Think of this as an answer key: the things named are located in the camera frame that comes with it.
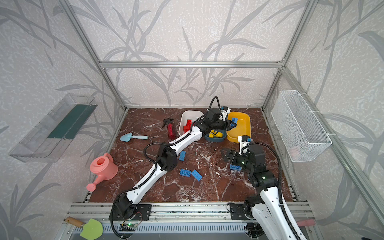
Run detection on yellow curved brick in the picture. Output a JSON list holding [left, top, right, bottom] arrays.
[[213, 131, 224, 138]]

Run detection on red brick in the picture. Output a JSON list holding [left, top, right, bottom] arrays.
[[185, 120, 192, 127], [183, 126, 190, 133]]

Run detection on blue brick low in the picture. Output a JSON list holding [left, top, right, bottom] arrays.
[[180, 169, 192, 178]]

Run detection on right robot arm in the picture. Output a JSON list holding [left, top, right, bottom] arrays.
[[222, 135, 306, 240]]

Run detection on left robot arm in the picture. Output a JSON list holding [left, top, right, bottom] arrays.
[[109, 96, 237, 239]]

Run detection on teal plastic bin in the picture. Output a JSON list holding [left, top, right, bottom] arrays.
[[204, 130, 227, 143]]

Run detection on yellow plastic bin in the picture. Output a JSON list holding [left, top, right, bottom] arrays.
[[227, 112, 251, 143]]

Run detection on white plastic bin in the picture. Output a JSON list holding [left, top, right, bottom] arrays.
[[179, 110, 203, 136]]

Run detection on purple toy shovel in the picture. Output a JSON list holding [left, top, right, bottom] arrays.
[[297, 219, 316, 227]]

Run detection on teal toy scraper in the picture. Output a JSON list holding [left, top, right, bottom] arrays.
[[120, 133, 149, 142]]

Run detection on pink watering can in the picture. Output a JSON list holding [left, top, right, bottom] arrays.
[[87, 153, 118, 192]]

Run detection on green toy spatula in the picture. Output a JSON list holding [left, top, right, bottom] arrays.
[[65, 217, 103, 240]]

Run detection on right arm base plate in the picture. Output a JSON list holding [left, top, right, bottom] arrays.
[[227, 203, 249, 221]]

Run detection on white wire basket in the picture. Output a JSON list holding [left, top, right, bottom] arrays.
[[272, 90, 333, 163]]

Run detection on aluminium front rail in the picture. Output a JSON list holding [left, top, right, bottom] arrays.
[[55, 202, 324, 240]]

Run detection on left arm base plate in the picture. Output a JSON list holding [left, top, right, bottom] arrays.
[[120, 204, 152, 221]]

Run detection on clear acrylic wall shelf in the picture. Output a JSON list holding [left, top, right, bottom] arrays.
[[9, 94, 97, 163]]

